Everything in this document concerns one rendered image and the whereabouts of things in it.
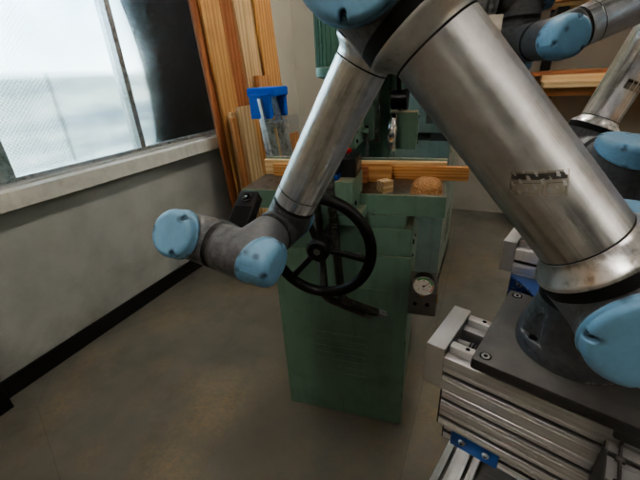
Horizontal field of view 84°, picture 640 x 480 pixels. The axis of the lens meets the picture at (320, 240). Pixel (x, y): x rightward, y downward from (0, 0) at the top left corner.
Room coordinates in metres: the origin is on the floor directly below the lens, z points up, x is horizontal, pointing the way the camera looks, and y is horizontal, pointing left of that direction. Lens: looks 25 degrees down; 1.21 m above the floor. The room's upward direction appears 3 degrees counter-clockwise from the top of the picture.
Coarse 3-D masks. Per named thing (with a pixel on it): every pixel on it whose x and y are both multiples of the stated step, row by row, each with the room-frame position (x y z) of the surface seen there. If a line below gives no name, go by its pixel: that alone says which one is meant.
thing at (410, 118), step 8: (400, 112) 1.23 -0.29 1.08; (408, 112) 1.22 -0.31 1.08; (416, 112) 1.21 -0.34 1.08; (400, 120) 1.22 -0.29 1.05; (408, 120) 1.22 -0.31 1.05; (416, 120) 1.21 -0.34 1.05; (400, 128) 1.22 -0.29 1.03; (408, 128) 1.22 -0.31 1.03; (416, 128) 1.21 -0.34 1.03; (400, 136) 1.22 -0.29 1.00; (408, 136) 1.22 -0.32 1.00; (416, 136) 1.22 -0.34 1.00; (400, 144) 1.22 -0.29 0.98; (408, 144) 1.22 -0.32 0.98; (416, 144) 1.21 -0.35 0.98
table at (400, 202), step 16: (272, 176) 1.19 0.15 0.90; (272, 192) 1.03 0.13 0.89; (368, 192) 0.95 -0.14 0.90; (400, 192) 0.93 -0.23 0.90; (368, 208) 0.94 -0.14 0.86; (384, 208) 0.93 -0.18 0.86; (400, 208) 0.91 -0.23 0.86; (416, 208) 0.90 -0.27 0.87; (432, 208) 0.89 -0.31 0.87; (352, 224) 0.86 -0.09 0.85
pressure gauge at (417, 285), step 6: (414, 276) 0.85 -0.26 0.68; (420, 276) 0.83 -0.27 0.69; (426, 276) 0.83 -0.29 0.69; (432, 276) 0.84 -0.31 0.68; (414, 282) 0.84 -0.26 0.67; (420, 282) 0.83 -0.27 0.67; (426, 282) 0.83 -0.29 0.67; (432, 282) 0.82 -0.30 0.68; (414, 288) 0.84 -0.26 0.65; (420, 288) 0.83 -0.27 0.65; (426, 288) 0.83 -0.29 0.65; (432, 288) 0.82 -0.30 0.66; (420, 294) 0.83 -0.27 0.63; (426, 294) 0.83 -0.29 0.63
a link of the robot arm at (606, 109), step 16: (624, 48) 0.93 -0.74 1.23; (624, 64) 0.90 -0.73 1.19; (608, 80) 0.92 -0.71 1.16; (624, 80) 0.89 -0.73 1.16; (592, 96) 0.93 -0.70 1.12; (608, 96) 0.90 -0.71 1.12; (624, 96) 0.88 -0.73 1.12; (592, 112) 0.90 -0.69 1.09; (608, 112) 0.88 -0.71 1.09; (624, 112) 0.88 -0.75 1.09; (576, 128) 0.90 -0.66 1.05; (592, 128) 0.88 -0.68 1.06; (608, 128) 0.86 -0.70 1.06
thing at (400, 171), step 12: (276, 168) 1.19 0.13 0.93; (396, 168) 1.07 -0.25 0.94; (408, 168) 1.06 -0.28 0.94; (420, 168) 1.05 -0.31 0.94; (432, 168) 1.04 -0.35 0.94; (444, 168) 1.03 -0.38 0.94; (456, 168) 1.02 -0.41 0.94; (468, 168) 1.01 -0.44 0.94; (444, 180) 1.03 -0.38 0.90; (456, 180) 1.02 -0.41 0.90; (468, 180) 1.01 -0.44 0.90
